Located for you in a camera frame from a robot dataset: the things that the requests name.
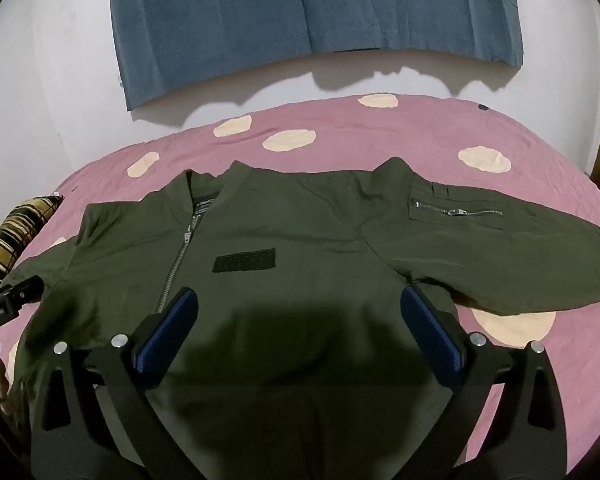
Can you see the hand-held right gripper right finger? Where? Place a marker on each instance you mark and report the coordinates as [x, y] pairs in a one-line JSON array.
[[430, 335]]

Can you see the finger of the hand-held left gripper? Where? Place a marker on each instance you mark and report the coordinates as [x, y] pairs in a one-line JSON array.
[[27, 287]]

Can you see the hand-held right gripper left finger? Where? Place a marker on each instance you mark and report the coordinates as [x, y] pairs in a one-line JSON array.
[[167, 332]]

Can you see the olive green zip jacket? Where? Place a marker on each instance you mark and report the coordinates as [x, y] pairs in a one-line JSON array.
[[305, 220]]

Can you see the striped brown yellow pillow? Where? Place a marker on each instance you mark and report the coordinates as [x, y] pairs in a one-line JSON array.
[[15, 232]]

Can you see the pink polka dot bedsheet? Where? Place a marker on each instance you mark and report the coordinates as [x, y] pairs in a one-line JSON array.
[[330, 130]]

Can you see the blue curtain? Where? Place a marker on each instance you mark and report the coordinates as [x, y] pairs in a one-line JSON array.
[[230, 20]]

